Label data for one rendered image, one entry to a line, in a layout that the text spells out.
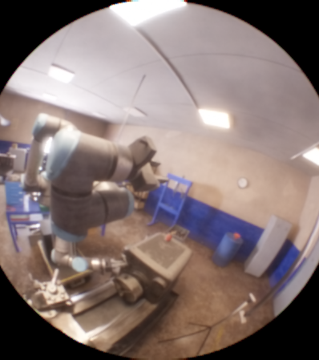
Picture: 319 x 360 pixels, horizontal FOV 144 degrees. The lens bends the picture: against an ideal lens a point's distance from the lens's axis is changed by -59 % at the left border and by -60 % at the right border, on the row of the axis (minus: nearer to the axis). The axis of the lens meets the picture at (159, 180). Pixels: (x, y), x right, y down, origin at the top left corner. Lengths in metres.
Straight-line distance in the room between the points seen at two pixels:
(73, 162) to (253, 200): 4.06
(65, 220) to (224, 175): 3.95
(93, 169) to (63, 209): 0.09
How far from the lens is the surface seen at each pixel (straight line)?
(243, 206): 4.06
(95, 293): 1.39
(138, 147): 0.29
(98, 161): 0.23
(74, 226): 0.26
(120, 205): 0.33
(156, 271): 1.07
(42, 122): 0.72
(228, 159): 4.08
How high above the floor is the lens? 2.11
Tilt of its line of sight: 8 degrees down
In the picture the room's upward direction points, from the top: 18 degrees clockwise
